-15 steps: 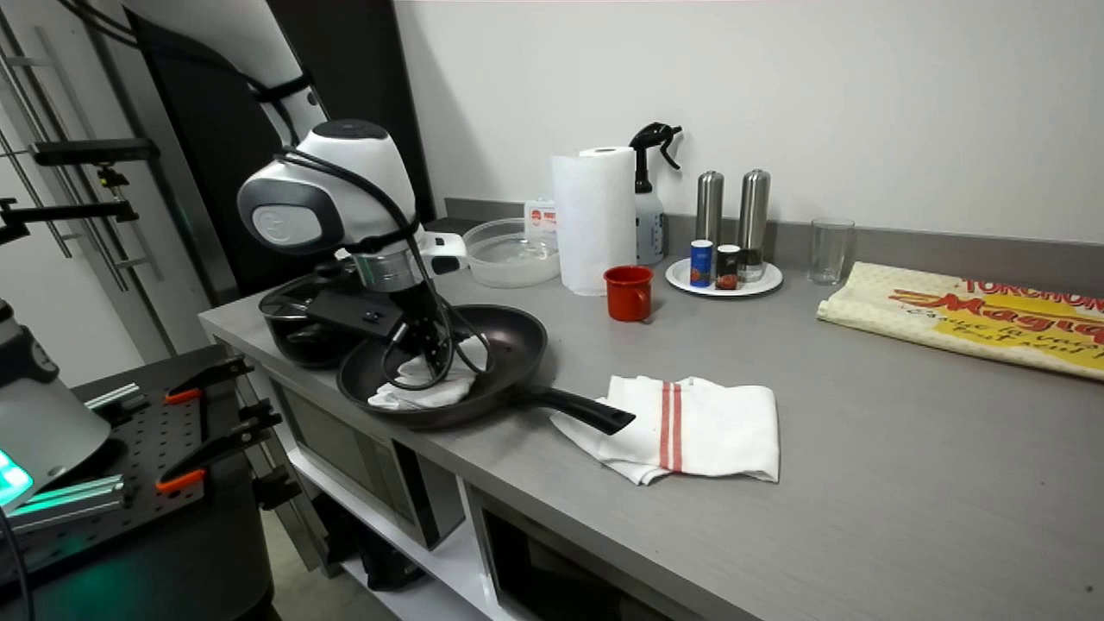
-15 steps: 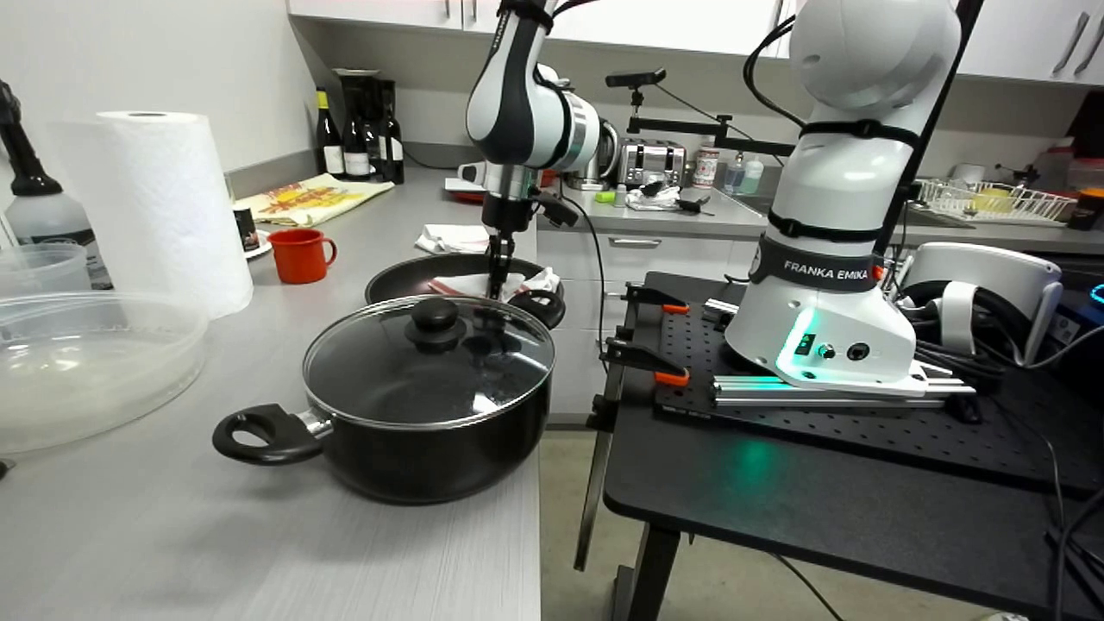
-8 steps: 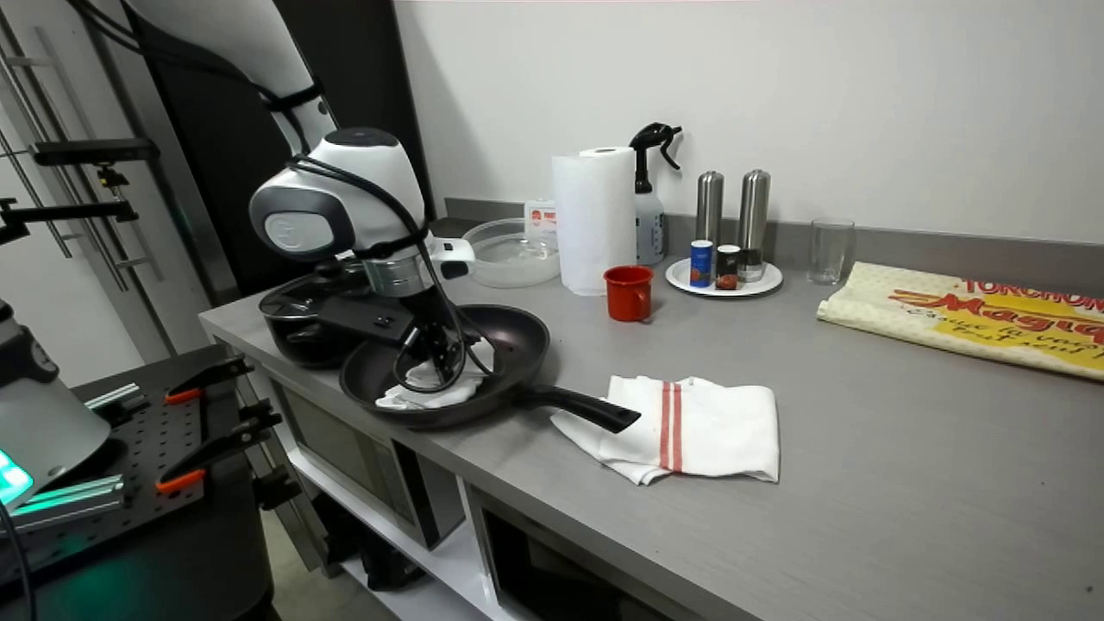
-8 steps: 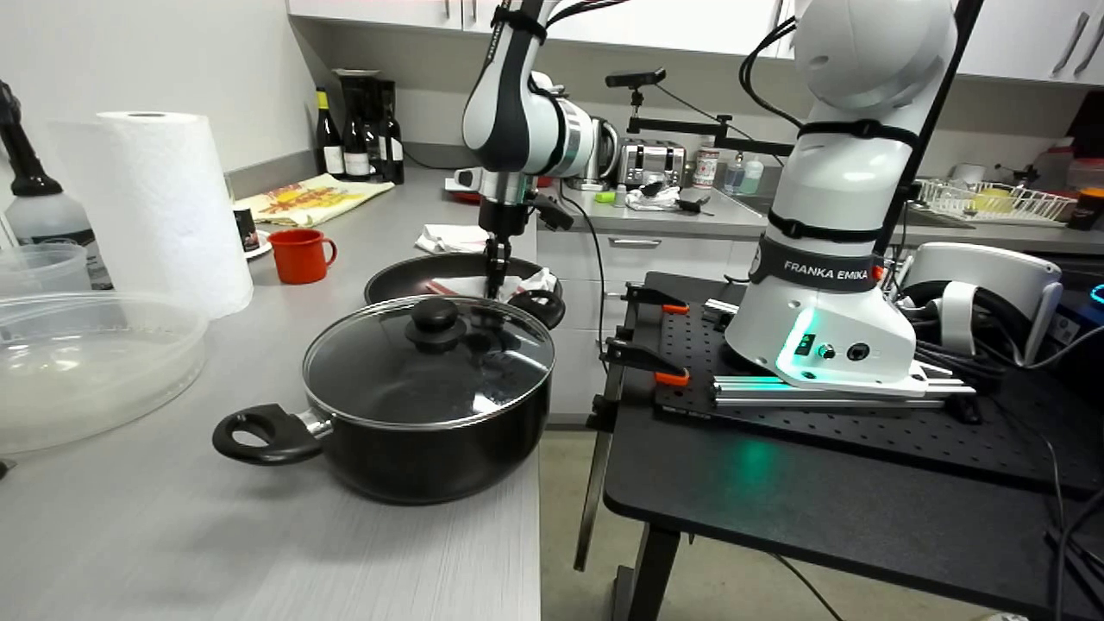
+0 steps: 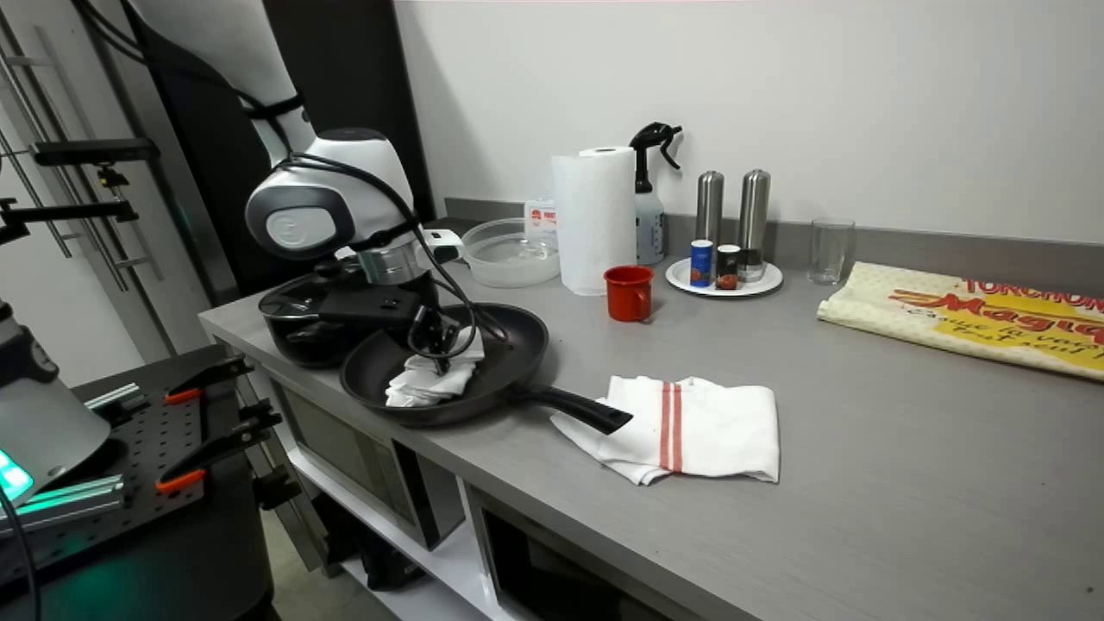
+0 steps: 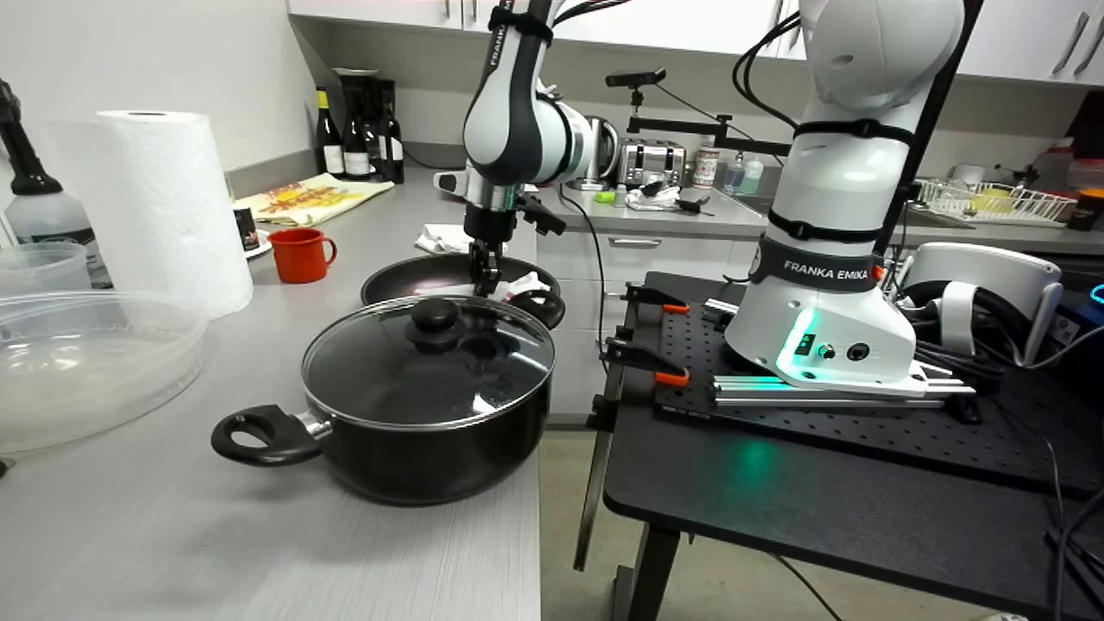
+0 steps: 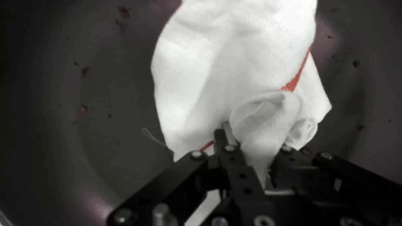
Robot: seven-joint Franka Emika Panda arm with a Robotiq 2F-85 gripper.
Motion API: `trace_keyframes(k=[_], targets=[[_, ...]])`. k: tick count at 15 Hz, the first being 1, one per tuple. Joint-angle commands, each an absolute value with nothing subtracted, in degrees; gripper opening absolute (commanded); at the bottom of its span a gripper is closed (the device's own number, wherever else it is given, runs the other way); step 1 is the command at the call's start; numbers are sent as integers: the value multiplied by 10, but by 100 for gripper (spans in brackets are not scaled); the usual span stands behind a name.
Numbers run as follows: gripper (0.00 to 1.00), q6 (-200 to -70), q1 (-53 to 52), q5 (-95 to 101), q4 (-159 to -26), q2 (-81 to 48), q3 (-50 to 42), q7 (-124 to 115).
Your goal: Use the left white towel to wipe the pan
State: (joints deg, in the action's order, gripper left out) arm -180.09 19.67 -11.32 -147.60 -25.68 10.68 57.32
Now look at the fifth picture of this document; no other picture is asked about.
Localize white towel with red stripes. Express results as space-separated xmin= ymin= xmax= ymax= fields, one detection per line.
xmin=548 ymin=372 xmax=783 ymax=491

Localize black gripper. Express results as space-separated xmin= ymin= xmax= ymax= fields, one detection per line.
xmin=314 ymin=280 xmax=462 ymax=370

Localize clear plastic bowl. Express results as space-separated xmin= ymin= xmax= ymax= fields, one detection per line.
xmin=460 ymin=217 xmax=563 ymax=289

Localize white under-counter shelf unit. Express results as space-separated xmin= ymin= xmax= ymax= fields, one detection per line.
xmin=263 ymin=364 xmax=692 ymax=621

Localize black cooking pot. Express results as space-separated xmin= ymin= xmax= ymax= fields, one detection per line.
xmin=255 ymin=271 xmax=385 ymax=372

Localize silver aluminium rails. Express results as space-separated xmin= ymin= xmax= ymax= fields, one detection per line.
xmin=12 ymin=471 xmax=131 ymax=524

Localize yellow snack package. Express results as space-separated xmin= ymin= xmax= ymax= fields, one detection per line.
xmin=814 ymin=258 xmax=1104 ymax=381

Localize black camera mount rod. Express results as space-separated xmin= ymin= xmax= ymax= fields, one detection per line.
xmin=0 ymin=195 xmax=140 ymax=247
xmin=32 ymin=135 xmax=162 ymax=171

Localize steel shaker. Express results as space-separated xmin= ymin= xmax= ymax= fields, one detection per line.
xmin=734 ymin=166 xmax=773 ymax=280
xmin=692 ymin=169 xmax=728 ymax=252

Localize white kitchen towel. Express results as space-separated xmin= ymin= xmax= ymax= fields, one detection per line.
xmin=383 ymin=330 xmax=489 ymax=410

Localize white paper towel roll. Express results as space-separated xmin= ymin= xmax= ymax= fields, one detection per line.
xmin=548 ymin=141 xmax=637 ymax=300

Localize black frying pan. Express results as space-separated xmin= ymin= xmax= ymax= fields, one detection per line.
xmin=337 ymin=300 xmax=637 ymax=439

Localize black robot table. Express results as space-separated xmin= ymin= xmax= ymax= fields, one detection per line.
xmin=0 ymin=342 xmax=285 ymax=621

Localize spray bottle black trigger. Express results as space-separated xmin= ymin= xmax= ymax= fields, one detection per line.
xmin=629 ymin=117 xmax=686 ymax=268

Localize glass pot lid black knob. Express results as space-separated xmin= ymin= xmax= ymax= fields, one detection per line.
xmin=255 ymin=275 xmax=347 ymax=333

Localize small dark jar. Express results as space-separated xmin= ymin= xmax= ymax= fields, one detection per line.
xmin=714 ymin=241 xmax=746 ymax=289

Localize red mug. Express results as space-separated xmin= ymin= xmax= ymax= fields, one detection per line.
xmin=599 ymin=261 xmax=656 ymax=324

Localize clear drinking glass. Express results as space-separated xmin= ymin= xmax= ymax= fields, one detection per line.
xmin=806 ymin=217 xmax=859 ymax=289

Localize white round plate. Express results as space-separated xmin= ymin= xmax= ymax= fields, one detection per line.
xmin=661 ymin=252 xmax=788 ymax=303

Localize black clamp orange tip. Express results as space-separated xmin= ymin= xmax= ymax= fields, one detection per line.
xmin=162 ymin=356 xmax=255 ymax=408
xmin=152 ymin=400 xmax=285 ymax=500

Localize small blue can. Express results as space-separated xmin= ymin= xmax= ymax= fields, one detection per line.
xmin=686 ymin=238 xmax=716 ymax=289

